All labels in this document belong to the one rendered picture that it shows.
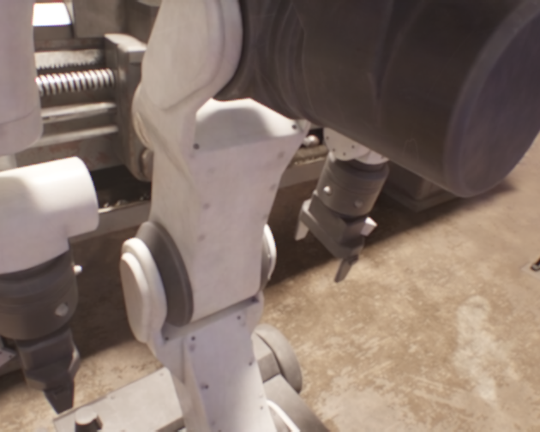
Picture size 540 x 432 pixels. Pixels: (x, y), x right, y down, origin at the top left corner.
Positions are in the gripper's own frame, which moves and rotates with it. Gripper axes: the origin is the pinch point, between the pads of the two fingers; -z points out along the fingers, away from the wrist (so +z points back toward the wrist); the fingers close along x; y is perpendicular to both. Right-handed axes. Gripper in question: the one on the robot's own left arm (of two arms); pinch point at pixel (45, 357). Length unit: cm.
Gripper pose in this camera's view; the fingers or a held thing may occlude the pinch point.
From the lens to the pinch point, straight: 58.9
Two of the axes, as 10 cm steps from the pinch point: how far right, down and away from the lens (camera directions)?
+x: -5.7, -6.3, 5.2
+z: 2.1, -7.3, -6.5
